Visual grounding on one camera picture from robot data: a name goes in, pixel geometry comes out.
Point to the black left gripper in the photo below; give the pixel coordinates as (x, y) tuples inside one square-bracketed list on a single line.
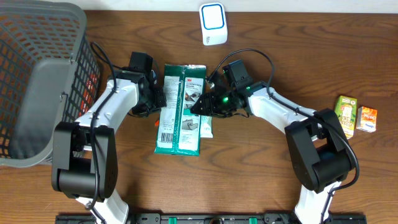
[(160, 103)]

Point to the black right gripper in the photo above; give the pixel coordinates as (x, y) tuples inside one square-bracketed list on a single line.
[(209, 104)]

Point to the white teal wipes packet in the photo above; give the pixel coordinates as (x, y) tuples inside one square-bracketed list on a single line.
[(206, 127)]

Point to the green white 3M packet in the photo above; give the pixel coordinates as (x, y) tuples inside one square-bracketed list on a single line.
[(179, 129)]

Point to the green snack box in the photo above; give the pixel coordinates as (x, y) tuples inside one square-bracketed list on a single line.
[(345, 109)]

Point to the small orange candy box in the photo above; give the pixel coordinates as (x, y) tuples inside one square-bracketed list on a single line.
[(367, 118)]

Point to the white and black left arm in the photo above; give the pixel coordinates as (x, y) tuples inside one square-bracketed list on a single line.
[(85, 163)]

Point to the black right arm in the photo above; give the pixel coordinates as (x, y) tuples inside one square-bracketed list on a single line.
[(319, 150)]

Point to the grey plastic mesh basket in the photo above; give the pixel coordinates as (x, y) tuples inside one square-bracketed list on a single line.
[(48, 75)]

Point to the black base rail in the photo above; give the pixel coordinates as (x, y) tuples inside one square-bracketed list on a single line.
[(267, 218)]

